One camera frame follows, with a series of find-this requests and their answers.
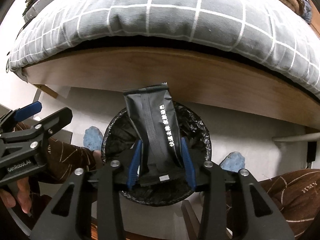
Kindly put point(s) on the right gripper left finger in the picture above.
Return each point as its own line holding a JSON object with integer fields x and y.
{"x": 68, "y": 214}

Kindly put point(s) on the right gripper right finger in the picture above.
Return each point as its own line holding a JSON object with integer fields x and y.
{"x": 235, "y": 206}

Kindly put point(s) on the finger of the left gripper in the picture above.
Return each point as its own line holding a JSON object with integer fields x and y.
{"x": 46, "y": 127}
{"x": 13, "y": 117}

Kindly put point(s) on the black foil pouch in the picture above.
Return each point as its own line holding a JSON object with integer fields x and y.
{"x": 153, "y": 116}

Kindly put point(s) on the black lined trash bin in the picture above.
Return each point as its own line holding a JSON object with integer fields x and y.
{"x": 169, "y": 189}

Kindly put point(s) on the person's left hand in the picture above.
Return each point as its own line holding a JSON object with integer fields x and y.
{"x": 22, "y": 197}

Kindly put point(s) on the left brown pajama leg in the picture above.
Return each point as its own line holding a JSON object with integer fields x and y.
{"x": 64, "y": 158}

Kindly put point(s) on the brown pajama leg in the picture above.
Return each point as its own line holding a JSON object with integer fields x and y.
{"x": 64, "y": 158}
{"x": 296, "y": 194}

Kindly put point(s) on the right brown pajama leg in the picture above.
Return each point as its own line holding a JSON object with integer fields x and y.
{"x": 296, "y": 194}

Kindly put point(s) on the left blue slipper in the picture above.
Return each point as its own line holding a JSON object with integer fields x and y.
{"x": 93, "y": 139}

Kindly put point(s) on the blue slipper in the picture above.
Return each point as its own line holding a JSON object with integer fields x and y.
{"x": 93, "y": 139}
{"x": 233, "y": 162}

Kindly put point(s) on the right blue slipper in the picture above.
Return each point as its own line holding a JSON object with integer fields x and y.
{"x": 233, "y": 162}

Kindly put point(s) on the grey checked bed sheet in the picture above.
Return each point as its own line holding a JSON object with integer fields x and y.
{"x": 265, "y": 31}

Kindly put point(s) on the wooden bed frame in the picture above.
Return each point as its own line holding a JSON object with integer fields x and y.
{"x": 90, "y": 56}

